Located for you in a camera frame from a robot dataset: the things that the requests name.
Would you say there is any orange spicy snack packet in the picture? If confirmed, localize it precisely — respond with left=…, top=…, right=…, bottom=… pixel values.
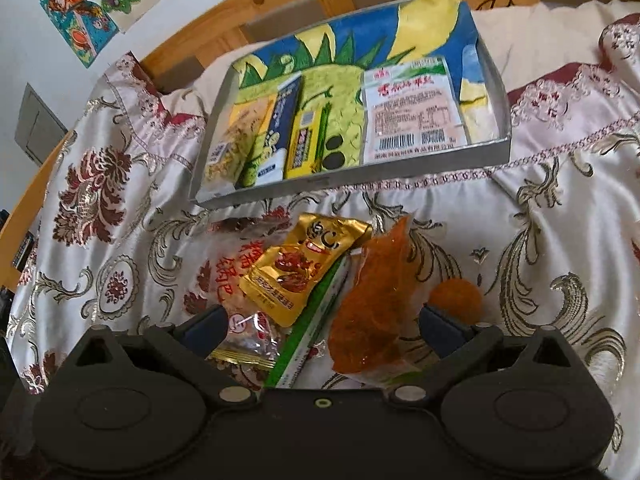
left=328, top=216, right=419, bottom=375

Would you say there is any orange round ball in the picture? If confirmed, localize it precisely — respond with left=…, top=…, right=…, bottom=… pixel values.
left=427, top=278, right=483, bottom=325

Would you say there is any clear red-lettered rice cracker bag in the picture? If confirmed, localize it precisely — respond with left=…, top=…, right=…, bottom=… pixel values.
left=183, top=217, right=291, bottom=390

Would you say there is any gold chicken snack packet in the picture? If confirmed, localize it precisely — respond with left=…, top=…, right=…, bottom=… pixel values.
left=240, top=212, right=372, bottom=327

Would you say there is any green white snack packet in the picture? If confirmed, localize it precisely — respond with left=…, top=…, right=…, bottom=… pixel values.
left=264, top=256, right=350, bottom=388

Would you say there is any floral satin bedspread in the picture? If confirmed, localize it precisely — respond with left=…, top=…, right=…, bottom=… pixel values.
left=6, top=21, right=639, bottom=479

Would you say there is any beige popcorn snack packet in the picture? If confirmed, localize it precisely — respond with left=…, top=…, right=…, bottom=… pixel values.
left=198, top=94, right=276, bottom=200

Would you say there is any dark blue snack packet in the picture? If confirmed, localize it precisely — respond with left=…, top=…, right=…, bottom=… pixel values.
left=238, top=73, right=304, bottom=188

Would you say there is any yellow snack packet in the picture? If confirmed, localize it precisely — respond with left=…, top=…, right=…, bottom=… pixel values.
left=284, top=102, right=331, bottom=180

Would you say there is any white pink sausage packet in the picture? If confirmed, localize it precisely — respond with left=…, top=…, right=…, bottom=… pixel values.
left=361, top=55, right=471, bottom=165

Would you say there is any grey tray with painted liner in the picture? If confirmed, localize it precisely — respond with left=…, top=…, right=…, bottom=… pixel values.
left=190, top=0, right=511, bottom=209

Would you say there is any blue cartoon girl drawing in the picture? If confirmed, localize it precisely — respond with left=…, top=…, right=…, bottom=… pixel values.
left=39, top=0, right=122, bottom=67

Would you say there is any grey wall panel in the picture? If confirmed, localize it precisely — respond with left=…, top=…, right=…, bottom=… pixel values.
left=14, top=84, right=67, bottom=166

